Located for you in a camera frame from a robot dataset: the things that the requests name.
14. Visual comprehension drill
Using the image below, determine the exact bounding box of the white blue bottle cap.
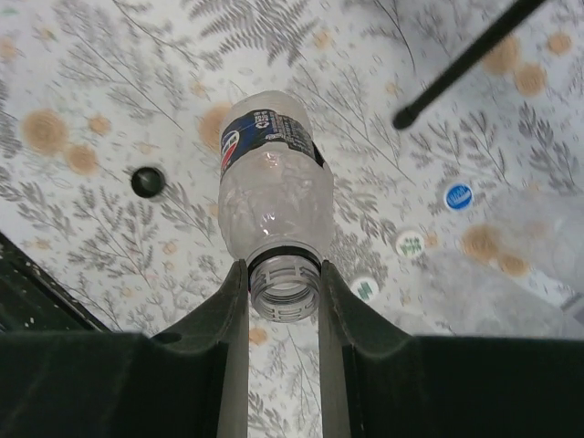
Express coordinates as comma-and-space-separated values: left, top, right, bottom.
443, 182, 474, 212

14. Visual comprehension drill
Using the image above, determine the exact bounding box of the black music stand tripod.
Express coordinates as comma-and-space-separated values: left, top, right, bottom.
392, 0, 546, 130

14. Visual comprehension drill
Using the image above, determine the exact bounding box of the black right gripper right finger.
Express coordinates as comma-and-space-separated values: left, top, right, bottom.
318, 262, 583, 437

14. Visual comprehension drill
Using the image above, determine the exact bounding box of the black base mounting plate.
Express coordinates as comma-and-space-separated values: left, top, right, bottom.
1, 235, 109, 333

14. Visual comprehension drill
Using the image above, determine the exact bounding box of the white green-print bottle cap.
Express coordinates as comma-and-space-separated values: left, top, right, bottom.
349, 275, 381, 303

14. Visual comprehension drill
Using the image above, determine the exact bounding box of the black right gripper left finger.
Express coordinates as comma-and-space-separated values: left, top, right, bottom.
1, 261, 249, 437

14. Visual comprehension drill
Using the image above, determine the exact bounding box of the clear Pepsi bottle black cap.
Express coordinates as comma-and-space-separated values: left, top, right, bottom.
218, 90, 334, 323

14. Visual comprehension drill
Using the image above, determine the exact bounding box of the plain white bottle cap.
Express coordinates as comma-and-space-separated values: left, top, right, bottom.
393, 229, 425, 259

